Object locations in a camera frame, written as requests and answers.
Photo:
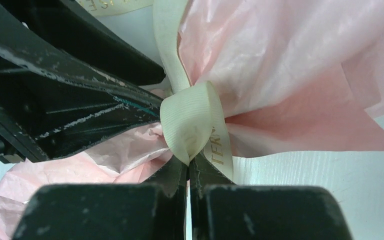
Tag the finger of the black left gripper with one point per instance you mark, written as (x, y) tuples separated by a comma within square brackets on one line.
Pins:
[(53, 105), (70, 28)]

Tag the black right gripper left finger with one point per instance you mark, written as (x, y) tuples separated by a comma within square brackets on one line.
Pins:
[(151, 210)]

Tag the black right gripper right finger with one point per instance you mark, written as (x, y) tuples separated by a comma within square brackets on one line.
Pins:
[(222, 210)]

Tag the cream printed ribbon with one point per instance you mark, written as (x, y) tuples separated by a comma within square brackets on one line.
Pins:
[(192, 122)]

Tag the pink paper flower bouquet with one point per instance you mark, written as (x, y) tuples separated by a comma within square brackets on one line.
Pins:
[(291, 75)]

